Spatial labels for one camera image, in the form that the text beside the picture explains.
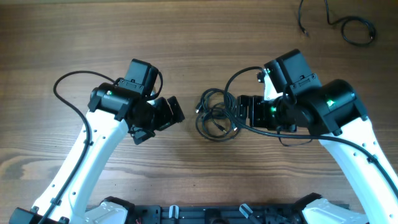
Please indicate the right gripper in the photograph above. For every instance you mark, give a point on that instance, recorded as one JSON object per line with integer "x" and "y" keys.
{"x": 257, "y": 103}

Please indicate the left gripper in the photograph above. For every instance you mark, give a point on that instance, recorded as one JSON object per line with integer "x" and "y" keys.
{"x": 166, "y": 119}

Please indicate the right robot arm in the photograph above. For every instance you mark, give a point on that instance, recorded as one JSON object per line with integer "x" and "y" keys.
{"x": 334, "y": 115}

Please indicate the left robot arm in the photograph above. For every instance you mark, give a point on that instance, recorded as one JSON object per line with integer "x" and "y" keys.
{"x": 128, "y": 105}

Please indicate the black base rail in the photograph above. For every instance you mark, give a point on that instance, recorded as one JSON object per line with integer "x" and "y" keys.
{"x": 174, "y": 214}

